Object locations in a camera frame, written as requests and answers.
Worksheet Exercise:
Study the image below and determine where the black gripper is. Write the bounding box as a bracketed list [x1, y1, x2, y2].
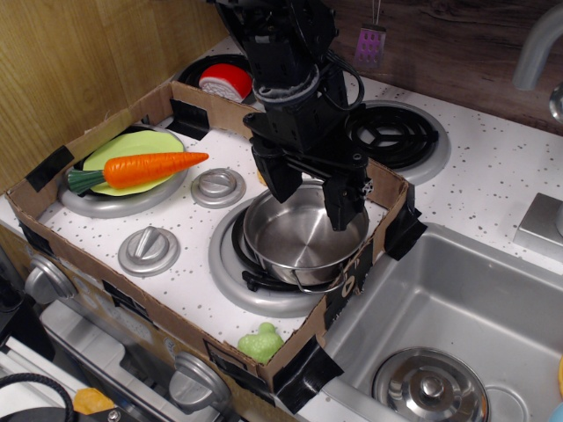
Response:
[245, 65, 370, 231]

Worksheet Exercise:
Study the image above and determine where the orange toy carrot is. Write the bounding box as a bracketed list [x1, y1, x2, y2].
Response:
[67, 152, 209, 194]

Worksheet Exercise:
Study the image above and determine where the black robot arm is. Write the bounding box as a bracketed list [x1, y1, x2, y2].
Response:
[215, 1, 369, 231]

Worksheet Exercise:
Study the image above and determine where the light green plate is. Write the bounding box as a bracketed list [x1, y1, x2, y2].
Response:
[82, 130, 185, 197]

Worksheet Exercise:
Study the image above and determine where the yellow toy corn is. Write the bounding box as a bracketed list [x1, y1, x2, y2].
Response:
[256, 170, 267, 187]

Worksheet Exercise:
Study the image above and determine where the stainless steel pot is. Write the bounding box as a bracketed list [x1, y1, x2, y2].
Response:
[243, 179, 369, 291]

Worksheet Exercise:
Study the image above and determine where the upper silver stove knob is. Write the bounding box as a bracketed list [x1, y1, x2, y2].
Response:
[191, 168, 246, 209]

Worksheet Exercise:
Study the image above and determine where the silver stove knob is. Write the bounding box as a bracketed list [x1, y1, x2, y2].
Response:
[191, 168, 246, 209]
[118, 226, 180, 278]

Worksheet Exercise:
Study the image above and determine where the back right black burner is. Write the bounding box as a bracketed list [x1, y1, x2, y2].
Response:
[346, 100, 451, 186]

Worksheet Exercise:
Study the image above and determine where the red white toy cheese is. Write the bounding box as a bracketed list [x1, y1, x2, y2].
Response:
[198, 63, 252, 103]

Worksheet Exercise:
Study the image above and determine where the purple toy grater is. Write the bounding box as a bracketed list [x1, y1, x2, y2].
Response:
[353, 1, 386, 69]

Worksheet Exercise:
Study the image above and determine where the green toy vegetable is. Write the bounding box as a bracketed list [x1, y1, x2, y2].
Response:
[238, 322, 284, 364]

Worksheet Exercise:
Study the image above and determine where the lower silver stove knob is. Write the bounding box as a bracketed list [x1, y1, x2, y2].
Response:
[118, 226, 180, 278]

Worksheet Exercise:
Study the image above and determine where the brown cardboard fence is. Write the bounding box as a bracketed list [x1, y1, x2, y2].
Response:
[6, 82, 418, 420]

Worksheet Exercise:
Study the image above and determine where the silver sink basin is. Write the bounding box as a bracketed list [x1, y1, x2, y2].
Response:
[324, 225, 562, 421]

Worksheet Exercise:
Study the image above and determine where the steel pot lid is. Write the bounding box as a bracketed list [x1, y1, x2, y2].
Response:
[371, 347, 491, 421]

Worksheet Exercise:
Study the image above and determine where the right oven front knob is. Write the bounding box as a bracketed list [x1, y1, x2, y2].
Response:
[168, 352, 230, 413]

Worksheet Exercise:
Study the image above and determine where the oven knob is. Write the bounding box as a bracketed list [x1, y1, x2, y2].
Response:
[168, 352, 230, 413]
[25, 254, 77, 304]

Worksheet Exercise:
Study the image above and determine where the silver faucet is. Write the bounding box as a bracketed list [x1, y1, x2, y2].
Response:
[512, 4, 563, 124]

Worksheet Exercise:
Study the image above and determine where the left oven front knob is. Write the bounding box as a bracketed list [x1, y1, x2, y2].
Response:
[25, 254, 77, 304]

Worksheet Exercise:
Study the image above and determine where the yellow toy at bottom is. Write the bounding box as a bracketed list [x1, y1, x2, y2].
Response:
[72, 388, 115, 415]

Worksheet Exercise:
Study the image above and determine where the front right burner ring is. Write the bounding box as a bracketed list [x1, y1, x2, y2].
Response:
[208, 201, 348, 318]

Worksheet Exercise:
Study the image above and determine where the burner ring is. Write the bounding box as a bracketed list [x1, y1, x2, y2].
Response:
[208, 201, 348, 318]
[58, 124, 190, 220]

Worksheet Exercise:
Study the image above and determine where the front left burner ring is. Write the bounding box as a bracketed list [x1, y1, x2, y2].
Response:
[58, 124, 190, 220]

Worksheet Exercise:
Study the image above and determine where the silver faucet handle base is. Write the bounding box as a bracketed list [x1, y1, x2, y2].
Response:
[514, 193, 562, 263]

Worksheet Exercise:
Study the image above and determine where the black cable bottom left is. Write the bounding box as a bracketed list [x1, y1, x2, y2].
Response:
[0, 372, 76, 422]

